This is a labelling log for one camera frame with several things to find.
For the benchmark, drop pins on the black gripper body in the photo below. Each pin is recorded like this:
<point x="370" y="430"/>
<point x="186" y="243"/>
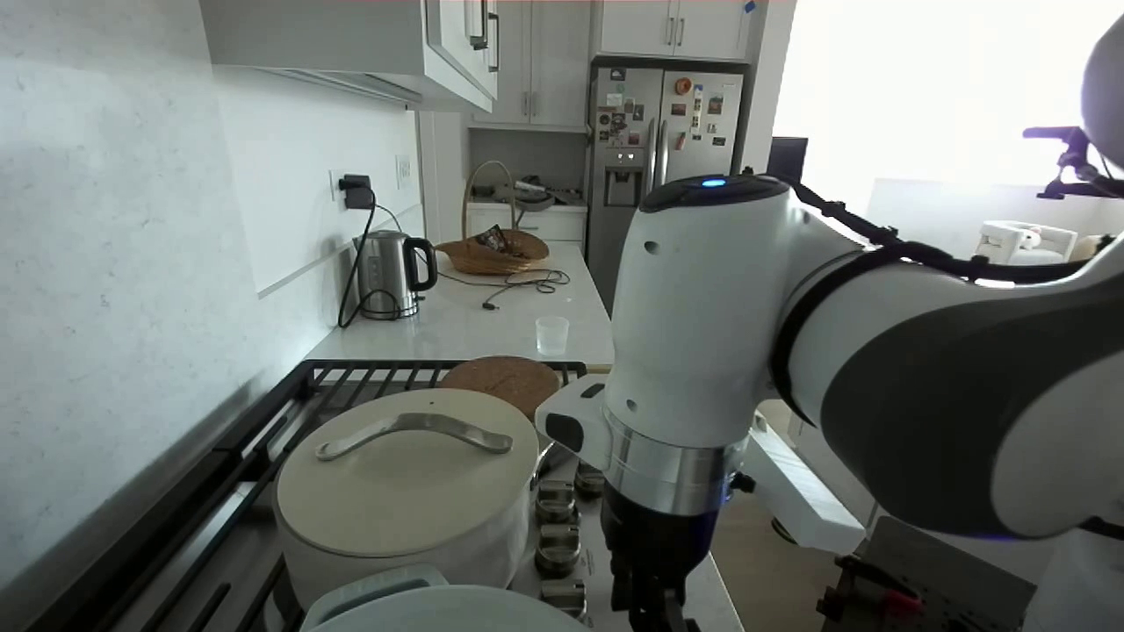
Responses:
<point x="656" y="562"/>

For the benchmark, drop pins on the silver stove knob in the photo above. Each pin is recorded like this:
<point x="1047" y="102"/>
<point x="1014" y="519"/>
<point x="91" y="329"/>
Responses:
<point x="555" y="547"/>
<point x="555" y="505"/>

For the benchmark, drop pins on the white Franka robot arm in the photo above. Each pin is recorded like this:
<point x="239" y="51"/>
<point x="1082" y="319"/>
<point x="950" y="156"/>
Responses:
<point x="705" y="319"/>

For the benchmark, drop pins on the black gas stove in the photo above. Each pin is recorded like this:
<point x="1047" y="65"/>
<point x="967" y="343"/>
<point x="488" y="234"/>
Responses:
<point x="354" y="377"/>

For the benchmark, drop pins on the large white pot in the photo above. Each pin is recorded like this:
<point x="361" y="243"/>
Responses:
<point x="469" y="549"/>

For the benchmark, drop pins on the small white pot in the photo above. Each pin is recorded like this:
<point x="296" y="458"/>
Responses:
<point x="445" y="609"/>

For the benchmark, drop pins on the orange and black clamp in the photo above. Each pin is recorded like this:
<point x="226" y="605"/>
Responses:
<point x="872" y="600"/>

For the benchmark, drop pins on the round brown wooden trivet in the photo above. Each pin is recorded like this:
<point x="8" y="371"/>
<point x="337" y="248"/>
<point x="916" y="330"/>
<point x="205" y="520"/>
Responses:
<point x="502" y="381"/>

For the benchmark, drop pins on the clear drinking glass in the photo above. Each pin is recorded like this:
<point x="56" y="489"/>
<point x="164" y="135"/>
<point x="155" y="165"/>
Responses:
<point x="554" y="334"/>

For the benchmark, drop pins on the steel electric kettle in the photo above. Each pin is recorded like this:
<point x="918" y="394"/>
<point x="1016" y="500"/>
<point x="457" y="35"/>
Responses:
<point x="387" y="274"/>

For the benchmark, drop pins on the small black box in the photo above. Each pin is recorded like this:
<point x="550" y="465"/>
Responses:
<point x="787" y="158"/>

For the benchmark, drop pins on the steel refrigerator with magnets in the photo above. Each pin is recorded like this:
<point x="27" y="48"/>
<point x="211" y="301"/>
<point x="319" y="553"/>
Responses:
<point x="668" y="128"/>

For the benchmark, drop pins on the white cabinet above refrigerator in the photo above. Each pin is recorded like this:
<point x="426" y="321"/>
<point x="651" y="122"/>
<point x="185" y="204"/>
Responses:
<point x="671" y="26"/>

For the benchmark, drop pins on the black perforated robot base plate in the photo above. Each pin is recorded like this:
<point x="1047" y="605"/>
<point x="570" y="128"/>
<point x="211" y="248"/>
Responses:
<point x="959" y="562"/>

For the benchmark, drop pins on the black wall plug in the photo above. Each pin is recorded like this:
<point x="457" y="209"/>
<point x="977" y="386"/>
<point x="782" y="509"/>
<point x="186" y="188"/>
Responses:
<point x="356" y="192"/>

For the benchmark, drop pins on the white wall cabinet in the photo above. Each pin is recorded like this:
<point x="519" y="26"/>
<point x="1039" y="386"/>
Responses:
<point x="354" y="35"/>

